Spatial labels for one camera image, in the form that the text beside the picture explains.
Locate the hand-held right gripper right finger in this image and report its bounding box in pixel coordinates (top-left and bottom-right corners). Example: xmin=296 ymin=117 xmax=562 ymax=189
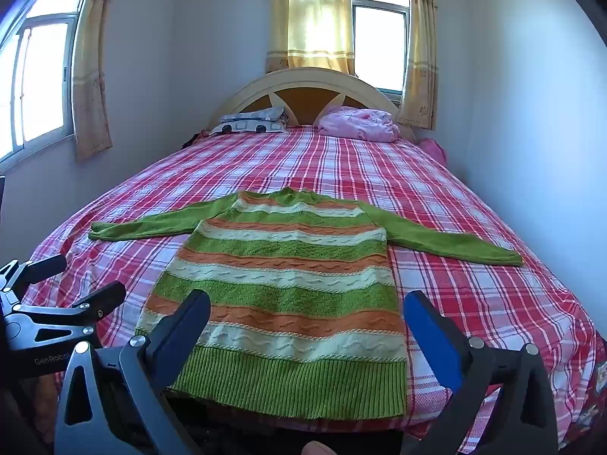
xmin=403 ymin=290 xmax=558 ymax=455

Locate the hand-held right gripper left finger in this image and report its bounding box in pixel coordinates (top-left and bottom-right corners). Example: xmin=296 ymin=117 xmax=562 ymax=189
xmin=54 ymin=289 xmax=212 ymax=455

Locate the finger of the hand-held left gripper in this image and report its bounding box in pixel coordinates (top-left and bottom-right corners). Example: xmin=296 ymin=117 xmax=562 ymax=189
xmin=0 ymin=255 xmax=68 ymax=305
xmin=13 ymin=282 xmax=126 ymax=339

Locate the green orange striped knit sweater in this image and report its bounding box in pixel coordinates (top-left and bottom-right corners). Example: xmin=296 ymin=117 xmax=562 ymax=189
xmin=88 ymin=187 xmax=524 ymax=422

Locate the person's right hand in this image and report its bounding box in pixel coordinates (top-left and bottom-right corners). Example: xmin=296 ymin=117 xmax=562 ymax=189
xmin=303 ymin=441 xmax=343 ymax=455

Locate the bed with red plaid sheet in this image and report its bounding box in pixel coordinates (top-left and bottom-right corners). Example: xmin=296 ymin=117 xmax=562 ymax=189
xmin=28 ymin=123 xmax=607 ymax=453

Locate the dark object beside bed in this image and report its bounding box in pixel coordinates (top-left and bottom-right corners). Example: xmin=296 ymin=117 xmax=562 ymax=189
xmin=181 ymin=129 xmax=209 ymax=149

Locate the pink cushion beside bed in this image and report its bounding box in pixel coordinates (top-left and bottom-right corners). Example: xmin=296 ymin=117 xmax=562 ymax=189
xmin=417 ymin=138 xmax=449 ymax=164

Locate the large side window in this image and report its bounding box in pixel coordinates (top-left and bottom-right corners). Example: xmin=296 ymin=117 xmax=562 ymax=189
xmin=0 ymin=0 xmax=93 ymax=162

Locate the yellow curtain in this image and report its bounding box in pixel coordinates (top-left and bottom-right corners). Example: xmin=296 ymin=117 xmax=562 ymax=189
xmin=71 ymin=0 xmax=121 ymax=162
xmin=264 ymin=0 xmax=356 ymax=75
xmin=396 ymin=0 xmax=439 ymax=130

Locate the white grey pillow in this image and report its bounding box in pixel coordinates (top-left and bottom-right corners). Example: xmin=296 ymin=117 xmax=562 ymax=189
xmin=209 ymin=107 xmax=290 ymax=136

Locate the pink folded quilt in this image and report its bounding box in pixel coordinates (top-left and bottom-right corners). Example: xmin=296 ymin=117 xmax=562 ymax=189
xmin=317 ymin=108 xmax=401 ymax=142

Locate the cream wooden headboard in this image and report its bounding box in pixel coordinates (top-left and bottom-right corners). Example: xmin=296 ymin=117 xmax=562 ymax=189
xmin=215 ymin=67 xmax=415 ymax=143

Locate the window behind headboard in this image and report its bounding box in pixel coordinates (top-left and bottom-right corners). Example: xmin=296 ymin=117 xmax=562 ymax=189
xmin=348 ymin=0 xmax=411 ymax=96

